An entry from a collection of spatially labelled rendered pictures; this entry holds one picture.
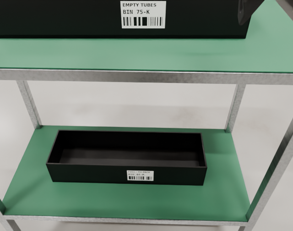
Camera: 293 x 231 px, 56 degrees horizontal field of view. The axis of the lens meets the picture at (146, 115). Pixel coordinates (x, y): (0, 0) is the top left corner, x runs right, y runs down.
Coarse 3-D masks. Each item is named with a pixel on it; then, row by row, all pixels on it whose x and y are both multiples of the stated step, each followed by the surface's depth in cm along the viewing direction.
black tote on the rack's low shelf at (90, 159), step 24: (72, 144) 116; (96, 144) 116; (120, 144) 115; (144, 144) 115; (168, 144) 114; (192, 144) 114; (48, 168) 100; (72, 168) 100; (96, 168) 99; (120, 168) 99; (144, 168) 98; (168, 168) 98; (192, 168) 98
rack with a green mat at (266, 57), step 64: (0, 64) 56; (64, 64) 56; (128, 64) 56; (192, 64) 56; (256, 64) 56; (64, 128) 127; (128, 128) 127; (192, 128) 127; (64, 192) 102; (128, 192) 103; (192, 192) 103; (256, 192) 87
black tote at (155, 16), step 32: (0, 0) 58; (32, 0) 58; (64, 0) 58; (96, 0) 58; (128, 0) 58; (160, 0) 58; (192, 0) 58; (224, 0) 58; (0, 32) 63; (32, 32) 63; (64, 32) 63; (96, 32) 63; (128, 32) 63; (160, 32) 63; (192, 32) 63; (224, 32) 63
